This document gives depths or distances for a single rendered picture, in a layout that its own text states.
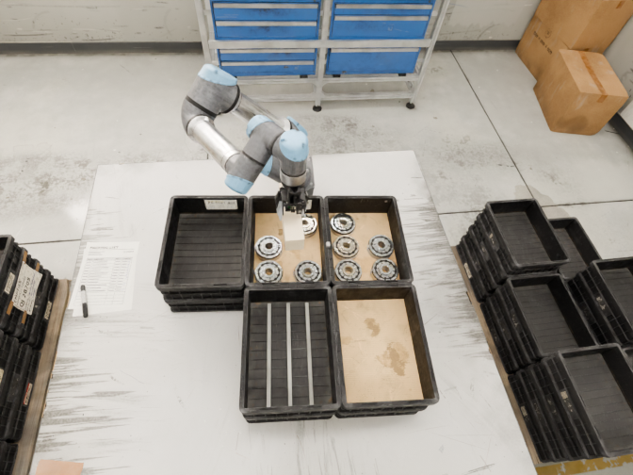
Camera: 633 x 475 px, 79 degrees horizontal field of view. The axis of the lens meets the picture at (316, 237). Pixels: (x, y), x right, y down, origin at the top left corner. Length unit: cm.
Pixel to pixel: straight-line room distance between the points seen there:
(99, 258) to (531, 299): 207
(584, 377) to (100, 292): 206
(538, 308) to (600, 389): 44
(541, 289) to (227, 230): 165
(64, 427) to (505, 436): 147
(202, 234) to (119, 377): 59
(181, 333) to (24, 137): 243
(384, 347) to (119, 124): 272
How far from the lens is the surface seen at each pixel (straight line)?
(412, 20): 320
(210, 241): 157
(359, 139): 321
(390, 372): 139
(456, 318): 169
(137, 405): 154
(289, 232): 124
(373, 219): 165
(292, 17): 300
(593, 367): 218
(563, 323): 234
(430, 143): 336
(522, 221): 242
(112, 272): 176
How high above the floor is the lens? 214
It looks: 57 degrees down
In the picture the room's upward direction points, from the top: 8 degrees clockwise
